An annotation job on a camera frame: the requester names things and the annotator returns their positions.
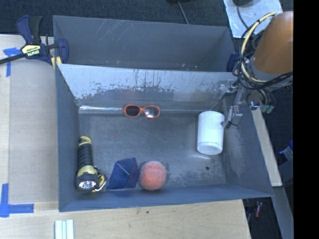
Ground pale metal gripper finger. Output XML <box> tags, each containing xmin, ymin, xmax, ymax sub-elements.
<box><xmin>223</xmin><ymin>105</ymin><xmax>235</xmax><ymax>127</ymax></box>
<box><xmin>225</xmin><ymin>111</ymin><xmax>244</xmax><ymax>129</ymax></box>

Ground white cup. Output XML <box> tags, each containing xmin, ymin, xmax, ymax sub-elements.
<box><xmin>196</xmin><ymin>111</ymin><xmax>225</xmax><ymax>156</ymax></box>

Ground grey metal bin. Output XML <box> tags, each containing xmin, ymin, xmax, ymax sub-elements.
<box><xmin>52</xmin><ymin>15</ymin><xmax>275</xmax><ymax>213</ymax></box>

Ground orange sunglasses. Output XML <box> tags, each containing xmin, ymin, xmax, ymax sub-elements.
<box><xmin>122</xmin><ymin>104</ymin><xmax>161</xmax><ymax>120</ymax></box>

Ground orange ball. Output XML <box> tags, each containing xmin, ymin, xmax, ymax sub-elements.
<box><xmin>138</xmin><ymin>160</ymin><xmax>167</xmax><ymax>192</ymax></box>

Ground blue folded band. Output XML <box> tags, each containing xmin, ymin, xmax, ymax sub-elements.
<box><xmin>106</xmin><ymin>157</ymin><xmax>140</xmax><ymax>191</ymax></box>

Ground yellow and black flashlight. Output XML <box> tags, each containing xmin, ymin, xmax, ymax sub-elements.
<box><xmin>75</xmin><ymin>135</ymin><xmax>109</xmax><ymax>193</ymax></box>

